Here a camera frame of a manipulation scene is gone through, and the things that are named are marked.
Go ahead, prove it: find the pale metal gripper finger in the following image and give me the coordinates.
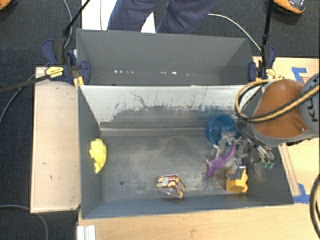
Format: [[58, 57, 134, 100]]
[[226, 158, 247, 181], [218, 136, 239, 150]]

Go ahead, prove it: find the small colourful printed box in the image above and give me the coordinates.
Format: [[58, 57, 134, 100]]
[[155, 173, 187, 200]]

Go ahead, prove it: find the pale wood board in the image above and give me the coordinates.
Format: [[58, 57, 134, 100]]
[[29, 66, 82, 214]]

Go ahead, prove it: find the purple toy dinosaur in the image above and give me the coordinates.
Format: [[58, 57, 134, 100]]
[[202, 143, 238, 181]]

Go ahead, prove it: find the blue plastic cup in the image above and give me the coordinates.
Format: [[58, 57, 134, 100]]
[[205, 113, 238, 146]]

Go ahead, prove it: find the yellow soft toy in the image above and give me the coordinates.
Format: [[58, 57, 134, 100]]
[[88, 138, 109, 175]]

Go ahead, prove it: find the yellow and grey toy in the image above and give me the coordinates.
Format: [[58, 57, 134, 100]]
[[225, 167, 249, 194]]

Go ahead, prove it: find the person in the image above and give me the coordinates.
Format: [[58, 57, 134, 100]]
[[106, 0, 230, 34]]

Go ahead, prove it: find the grey metal bin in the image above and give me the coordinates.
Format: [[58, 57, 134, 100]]
[[75, 28, 295, 220]]

